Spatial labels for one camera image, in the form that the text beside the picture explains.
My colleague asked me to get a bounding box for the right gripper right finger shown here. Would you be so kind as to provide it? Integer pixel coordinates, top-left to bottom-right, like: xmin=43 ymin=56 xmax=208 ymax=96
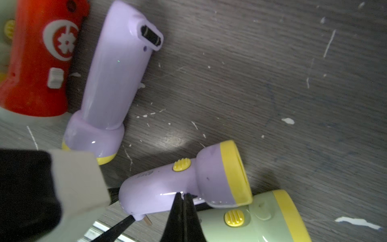
xmin=183 ymin=193 xmax=206 ymax=242

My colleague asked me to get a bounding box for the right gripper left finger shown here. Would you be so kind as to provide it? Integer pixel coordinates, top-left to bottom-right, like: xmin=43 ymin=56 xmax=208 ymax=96
xmin=160 ymin=193 xmax=183 ymax=242

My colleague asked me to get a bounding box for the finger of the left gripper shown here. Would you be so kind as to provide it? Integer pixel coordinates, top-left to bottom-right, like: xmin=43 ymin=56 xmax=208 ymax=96
xmin=92 ymin=215 xmax=135 ymax=242

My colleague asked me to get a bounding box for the purple flashlight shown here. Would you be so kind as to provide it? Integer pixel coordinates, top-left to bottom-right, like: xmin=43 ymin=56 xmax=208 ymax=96
xmin=62 ymin=1 xmax=164 ymax=165
xmin=119 ymin=140 xmax=253 ymax=221

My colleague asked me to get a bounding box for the light green flashlight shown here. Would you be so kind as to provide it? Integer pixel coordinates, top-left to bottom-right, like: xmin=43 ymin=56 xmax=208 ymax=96
xmin=0 ymin=0 xmax=17 ymax=82
xmin=198 ymin=190 xmax=311 ymax=242

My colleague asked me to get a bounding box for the red flashlight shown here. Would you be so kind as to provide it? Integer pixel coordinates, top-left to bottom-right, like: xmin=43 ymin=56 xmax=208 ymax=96
xmin=1 ymin=1 xmax=90 ymax=125

